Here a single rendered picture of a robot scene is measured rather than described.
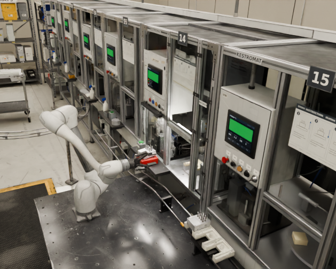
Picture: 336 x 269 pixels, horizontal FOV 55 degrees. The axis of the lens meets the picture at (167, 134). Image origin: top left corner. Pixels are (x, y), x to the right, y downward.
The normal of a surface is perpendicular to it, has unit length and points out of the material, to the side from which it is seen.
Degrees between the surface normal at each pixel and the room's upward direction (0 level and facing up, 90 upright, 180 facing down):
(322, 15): 90
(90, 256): 0
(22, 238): 0
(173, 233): 0
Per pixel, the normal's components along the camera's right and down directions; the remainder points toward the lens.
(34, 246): 0.03, -0.91
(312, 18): -0.88, 0.18
